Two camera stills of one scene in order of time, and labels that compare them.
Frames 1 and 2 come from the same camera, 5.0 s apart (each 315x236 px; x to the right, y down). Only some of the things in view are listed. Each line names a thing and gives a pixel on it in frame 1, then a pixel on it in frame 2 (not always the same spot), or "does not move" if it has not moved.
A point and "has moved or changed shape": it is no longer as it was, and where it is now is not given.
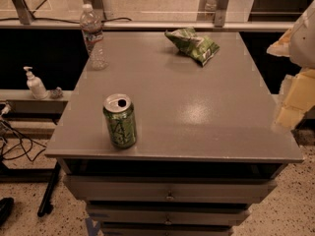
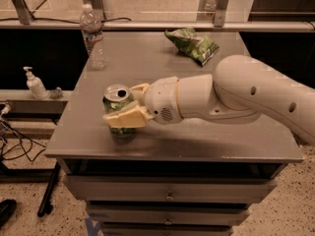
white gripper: [303, 39] → [161, 98]
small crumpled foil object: [57, 93] does not move
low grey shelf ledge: [23, 101] does not move
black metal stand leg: [49, 190] does not move
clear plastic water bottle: [93, 37] does not move
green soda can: [119, 113] has moved or changed shape
